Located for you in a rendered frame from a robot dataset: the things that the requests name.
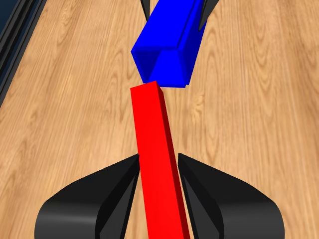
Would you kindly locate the blue hollow socket block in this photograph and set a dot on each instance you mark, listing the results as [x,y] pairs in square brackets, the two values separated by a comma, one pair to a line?
[164,32]

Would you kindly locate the thin red peg bar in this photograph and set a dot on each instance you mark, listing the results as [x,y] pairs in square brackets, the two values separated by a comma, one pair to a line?
[155,161]

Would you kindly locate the black table frame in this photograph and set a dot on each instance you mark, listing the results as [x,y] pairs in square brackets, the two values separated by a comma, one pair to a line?
[15,37]

